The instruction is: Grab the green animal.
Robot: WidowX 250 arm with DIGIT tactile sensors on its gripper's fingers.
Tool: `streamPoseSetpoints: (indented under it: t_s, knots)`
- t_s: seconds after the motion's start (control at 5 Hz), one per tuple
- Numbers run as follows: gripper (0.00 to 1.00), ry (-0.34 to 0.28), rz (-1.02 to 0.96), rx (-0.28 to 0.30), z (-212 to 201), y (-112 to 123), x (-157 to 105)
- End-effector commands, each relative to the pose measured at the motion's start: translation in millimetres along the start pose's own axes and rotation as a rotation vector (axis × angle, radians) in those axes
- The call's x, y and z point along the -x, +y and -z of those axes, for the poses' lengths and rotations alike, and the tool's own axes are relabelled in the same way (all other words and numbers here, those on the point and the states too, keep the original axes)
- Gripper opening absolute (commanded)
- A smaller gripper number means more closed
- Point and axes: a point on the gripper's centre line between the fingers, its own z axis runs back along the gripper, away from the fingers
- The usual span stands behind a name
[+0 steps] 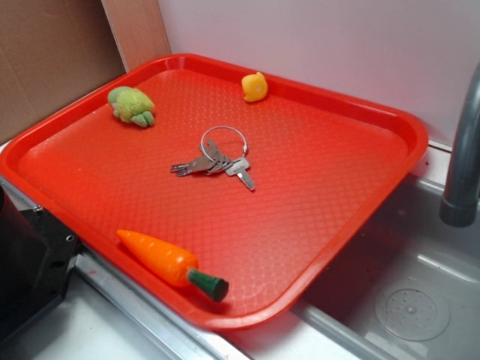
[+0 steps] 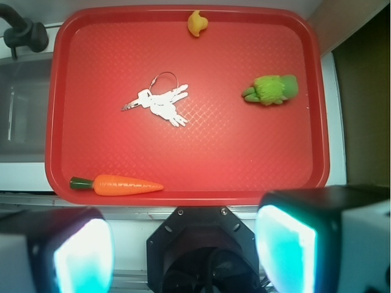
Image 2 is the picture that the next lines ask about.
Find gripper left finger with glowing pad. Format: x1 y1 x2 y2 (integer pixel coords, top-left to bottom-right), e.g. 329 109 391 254
1 208 114 292

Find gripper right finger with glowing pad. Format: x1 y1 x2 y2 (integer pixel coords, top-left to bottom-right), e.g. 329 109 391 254
254 185 390 292

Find green plush animal toy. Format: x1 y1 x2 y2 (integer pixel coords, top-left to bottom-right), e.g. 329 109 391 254
241 74 299 106

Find orange toy carrot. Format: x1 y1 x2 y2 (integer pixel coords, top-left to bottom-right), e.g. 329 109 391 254
70 175 164 196

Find red plastic tray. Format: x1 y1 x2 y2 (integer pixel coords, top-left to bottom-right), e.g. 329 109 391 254
45 6 330 206

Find steel sink basin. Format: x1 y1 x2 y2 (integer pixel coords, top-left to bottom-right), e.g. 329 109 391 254
1 59 51 163

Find silver key bunch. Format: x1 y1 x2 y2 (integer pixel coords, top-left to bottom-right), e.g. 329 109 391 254
121 71 189 128

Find black sink faucet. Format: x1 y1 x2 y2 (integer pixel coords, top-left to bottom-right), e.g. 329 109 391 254
1 3 49 60

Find yellow rubber duck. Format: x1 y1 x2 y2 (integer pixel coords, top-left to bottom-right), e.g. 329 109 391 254
187 10 209 37

